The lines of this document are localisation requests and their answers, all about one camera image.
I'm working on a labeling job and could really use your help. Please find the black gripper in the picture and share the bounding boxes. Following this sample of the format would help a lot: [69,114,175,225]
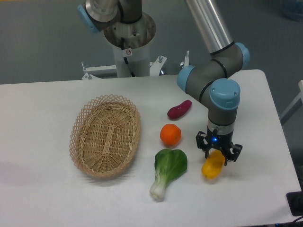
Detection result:
[196,128,243,166]

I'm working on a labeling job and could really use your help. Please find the yellow mango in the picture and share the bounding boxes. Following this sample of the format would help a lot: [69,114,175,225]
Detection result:
[201,150,225,179]

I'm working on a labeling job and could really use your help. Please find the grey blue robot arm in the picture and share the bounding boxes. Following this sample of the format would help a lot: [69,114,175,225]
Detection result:
[77,0,250,161]

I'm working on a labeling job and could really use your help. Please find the orange fruit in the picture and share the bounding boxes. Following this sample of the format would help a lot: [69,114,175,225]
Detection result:
[160,124,182,146]

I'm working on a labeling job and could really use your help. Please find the green bok choy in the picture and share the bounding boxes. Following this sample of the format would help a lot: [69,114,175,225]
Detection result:
[149,148,187,201]

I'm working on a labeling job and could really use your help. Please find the purple sweet potato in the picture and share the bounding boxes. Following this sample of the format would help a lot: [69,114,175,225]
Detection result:
[167,100,192,120]

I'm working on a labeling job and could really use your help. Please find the black device at edge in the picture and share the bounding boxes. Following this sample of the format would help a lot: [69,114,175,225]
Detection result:
[286,191,303,217]

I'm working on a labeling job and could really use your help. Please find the woven wicker basket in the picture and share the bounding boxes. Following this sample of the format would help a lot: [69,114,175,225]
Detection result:
[69,94,141,178]

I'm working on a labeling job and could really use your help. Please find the white frame right edge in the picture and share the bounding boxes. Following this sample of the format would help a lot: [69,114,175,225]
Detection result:
[279,80,303,125]

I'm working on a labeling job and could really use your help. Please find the white metal base frame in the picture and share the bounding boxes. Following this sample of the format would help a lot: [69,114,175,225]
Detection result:
[81,50,192,80]

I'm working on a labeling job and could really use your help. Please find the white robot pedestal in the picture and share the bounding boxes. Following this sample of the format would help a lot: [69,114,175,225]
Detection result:
[104,13,156,78]

